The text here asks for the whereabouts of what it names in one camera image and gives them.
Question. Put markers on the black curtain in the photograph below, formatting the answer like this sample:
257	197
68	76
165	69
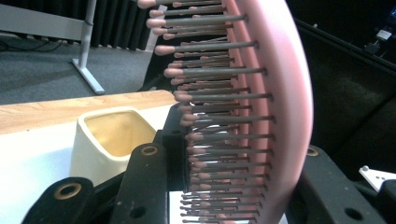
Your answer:
115	21

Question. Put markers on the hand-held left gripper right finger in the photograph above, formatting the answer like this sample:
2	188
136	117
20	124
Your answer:
327	193

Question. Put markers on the dark device on stand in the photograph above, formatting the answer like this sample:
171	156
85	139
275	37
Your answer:
384	34

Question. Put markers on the white metal stand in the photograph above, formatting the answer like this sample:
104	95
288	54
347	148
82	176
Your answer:
84	59

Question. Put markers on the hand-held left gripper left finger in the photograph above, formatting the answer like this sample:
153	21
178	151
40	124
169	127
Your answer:
146	186

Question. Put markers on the cream square cup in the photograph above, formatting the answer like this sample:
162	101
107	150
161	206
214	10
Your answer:
90	149

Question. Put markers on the pink hairbrush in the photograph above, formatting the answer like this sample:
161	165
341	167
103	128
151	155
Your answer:
280	77

